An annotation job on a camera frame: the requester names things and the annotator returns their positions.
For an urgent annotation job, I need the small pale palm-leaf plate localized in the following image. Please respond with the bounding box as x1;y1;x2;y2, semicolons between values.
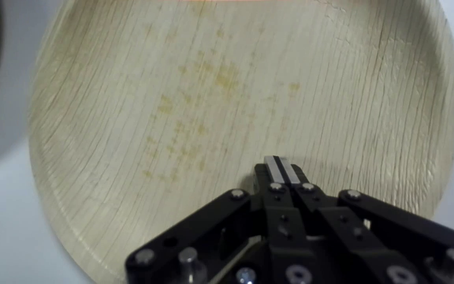
26;0;454;284

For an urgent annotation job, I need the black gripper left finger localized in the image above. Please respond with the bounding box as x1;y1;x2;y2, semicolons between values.
124;155;312;284

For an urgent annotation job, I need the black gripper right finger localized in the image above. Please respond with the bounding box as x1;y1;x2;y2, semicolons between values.
279;155;454;284

